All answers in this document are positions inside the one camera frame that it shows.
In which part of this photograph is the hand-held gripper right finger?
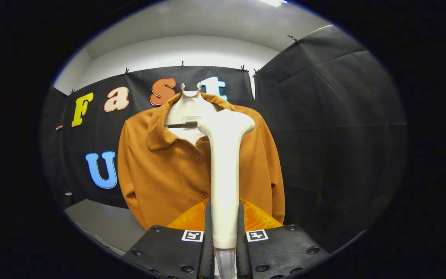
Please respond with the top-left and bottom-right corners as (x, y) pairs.
(235, 197), (330, 279)

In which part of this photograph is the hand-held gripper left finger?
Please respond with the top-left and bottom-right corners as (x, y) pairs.
(122, 197), (216, 279)

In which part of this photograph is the orange button shirt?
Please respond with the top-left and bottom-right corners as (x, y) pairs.
(117, 92), (286, 231)

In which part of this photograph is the white garment steamer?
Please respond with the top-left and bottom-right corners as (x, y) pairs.
(197, 109), (256, 279)

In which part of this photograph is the white garment hanger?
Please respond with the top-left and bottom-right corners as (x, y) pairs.
(164, 82), (223, 146)

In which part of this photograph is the grey cabinet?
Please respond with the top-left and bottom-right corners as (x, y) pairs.
(64, 199), (148, 255)

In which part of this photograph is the black backdrop cloth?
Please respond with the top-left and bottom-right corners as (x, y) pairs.
(253, 24), (407, 254)
(66, 66), (255, 210)
(39, 86), (76, 212)

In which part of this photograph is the row of black clips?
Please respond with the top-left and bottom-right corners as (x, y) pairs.
(68, 34), (300, 96)

